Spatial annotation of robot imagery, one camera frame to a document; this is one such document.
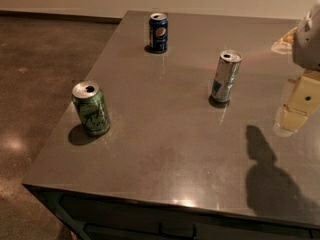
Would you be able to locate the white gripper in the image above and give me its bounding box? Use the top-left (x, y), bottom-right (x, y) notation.
top-left (271, 0), bottom-right (320, 137)

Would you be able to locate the green soda can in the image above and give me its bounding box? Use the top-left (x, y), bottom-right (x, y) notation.
top-left (72, 80), bottom-right (110, 136)

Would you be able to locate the silver blue redbull can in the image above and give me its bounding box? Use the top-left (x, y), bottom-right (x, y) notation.
top-left (211, 50), bottom-right (242, 103)

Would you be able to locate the blue pepsi can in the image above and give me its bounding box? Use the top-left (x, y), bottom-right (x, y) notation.
top-left (149, 13), bottom-right (168, 53)

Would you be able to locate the dark cabinet drawer front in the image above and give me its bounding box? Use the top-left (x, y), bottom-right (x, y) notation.
top-left (59, 194), bottom-right (320, 240)

